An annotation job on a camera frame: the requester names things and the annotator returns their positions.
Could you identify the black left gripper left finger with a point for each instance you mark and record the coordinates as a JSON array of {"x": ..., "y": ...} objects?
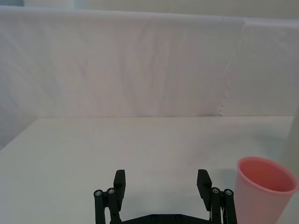
[{"x": 116, "y": 198}]

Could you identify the white table cloth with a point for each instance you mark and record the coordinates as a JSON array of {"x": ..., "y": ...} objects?
[{"x": 116, "y": 144}]

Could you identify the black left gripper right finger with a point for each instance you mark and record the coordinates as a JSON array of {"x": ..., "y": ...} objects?
[{"x": 205, "y": 189}]

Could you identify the white curtain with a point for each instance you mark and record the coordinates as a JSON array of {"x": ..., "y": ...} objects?
[{"x": 116, "y": 70}]

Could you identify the pink plastic cup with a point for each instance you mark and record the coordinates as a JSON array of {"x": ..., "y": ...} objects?
[{"x": 257, "y": 203}]

